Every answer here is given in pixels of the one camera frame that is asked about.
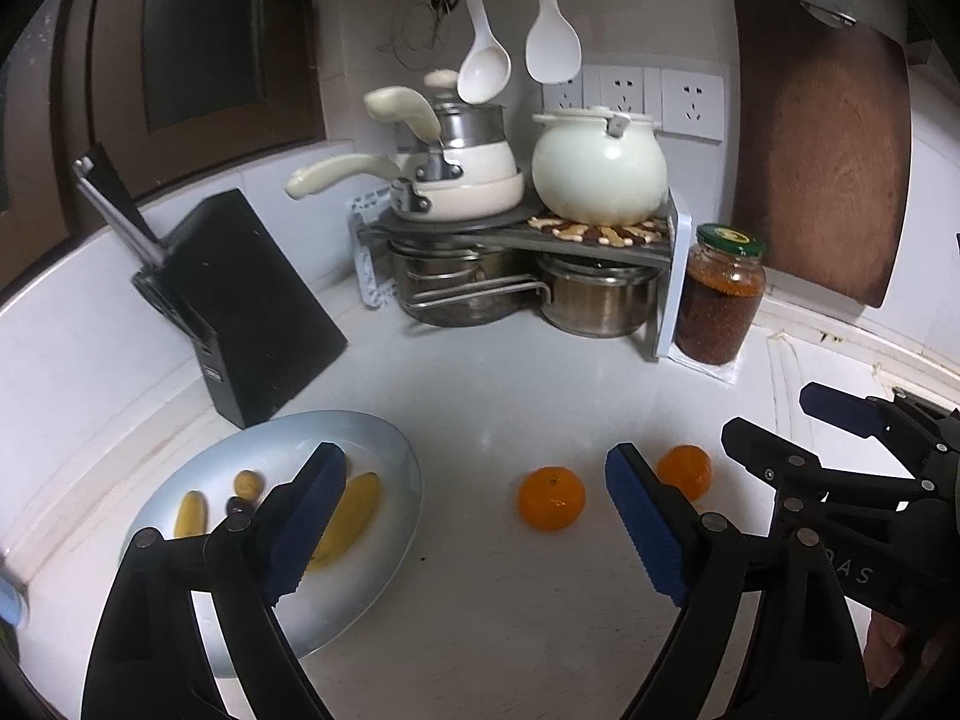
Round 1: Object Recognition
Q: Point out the large yellow banana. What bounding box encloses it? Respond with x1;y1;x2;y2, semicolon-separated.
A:
308;472;382;571

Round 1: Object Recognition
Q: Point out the grey white kitchen rack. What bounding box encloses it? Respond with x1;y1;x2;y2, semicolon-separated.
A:
348;188;693;358

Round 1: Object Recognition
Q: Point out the right hand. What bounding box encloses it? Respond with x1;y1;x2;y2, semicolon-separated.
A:
862;611;950;691

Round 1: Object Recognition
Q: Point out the orange mandarin right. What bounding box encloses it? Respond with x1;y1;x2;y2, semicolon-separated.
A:
656;444;713;502

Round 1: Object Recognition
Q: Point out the orange mandarin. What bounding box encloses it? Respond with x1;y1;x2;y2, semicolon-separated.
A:
656;444;713;502
516;466;586;532

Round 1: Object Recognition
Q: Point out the white cloth under jar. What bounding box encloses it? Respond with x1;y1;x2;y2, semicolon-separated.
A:
669;344;743;385

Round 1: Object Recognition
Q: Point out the small banana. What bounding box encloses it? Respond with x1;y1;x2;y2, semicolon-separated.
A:
174;491;208;539

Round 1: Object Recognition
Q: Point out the dark plum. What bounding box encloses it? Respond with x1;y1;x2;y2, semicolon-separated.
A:
224;496;256;517

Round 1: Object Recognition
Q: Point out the glass jar red sauce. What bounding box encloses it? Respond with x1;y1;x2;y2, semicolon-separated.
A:
674;223;766;366

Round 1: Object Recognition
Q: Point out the light blue oval plate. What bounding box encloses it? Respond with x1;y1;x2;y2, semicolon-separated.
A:
127;410;423;658

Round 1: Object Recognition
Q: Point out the longan on plate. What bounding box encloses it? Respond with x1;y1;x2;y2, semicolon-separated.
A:
233;470;263;502

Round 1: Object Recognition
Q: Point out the orange mandarin left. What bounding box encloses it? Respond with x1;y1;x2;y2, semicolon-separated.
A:
516;466;586;532

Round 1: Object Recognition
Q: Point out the steel pot right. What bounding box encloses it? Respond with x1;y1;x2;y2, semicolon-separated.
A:
537;254;659;338

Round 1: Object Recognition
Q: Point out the steel pot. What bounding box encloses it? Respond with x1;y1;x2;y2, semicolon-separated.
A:
387;241;547;327
537;254;659;338

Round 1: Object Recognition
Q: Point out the wooden trivet mat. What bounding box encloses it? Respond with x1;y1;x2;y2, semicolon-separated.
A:
526;216;670;249

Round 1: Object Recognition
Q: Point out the brown wooden cutting board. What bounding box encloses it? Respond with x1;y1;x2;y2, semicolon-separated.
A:
732;0;911;307

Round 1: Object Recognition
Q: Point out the white ceramic pot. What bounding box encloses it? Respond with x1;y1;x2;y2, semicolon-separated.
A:
530;106;669;226

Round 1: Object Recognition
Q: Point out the steel pot left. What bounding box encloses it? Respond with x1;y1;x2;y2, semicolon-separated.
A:
387;241;547;327

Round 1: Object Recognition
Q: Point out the black knife block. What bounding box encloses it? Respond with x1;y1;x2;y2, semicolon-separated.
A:
132;188;348;429

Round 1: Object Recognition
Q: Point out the cream pan lower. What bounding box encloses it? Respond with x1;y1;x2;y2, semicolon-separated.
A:
285;154;524;223

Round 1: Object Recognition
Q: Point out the cream saucepan upper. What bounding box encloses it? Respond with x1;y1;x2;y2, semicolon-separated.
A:
363;86;517;185

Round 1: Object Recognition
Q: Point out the white rice spoon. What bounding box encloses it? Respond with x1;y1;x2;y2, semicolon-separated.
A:
526;0;583;85

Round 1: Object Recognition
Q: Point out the white ladle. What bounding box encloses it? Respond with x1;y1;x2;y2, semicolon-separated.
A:
457;0;512;106

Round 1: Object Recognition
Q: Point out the white wall socket strip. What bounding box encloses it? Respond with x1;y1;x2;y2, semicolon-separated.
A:
542;65;727;143

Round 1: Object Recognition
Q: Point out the knife handle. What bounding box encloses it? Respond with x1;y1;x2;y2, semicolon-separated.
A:
73;156;164;268

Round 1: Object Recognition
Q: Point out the dark wooden window frame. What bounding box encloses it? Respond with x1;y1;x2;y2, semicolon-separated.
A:
2;0;325;288

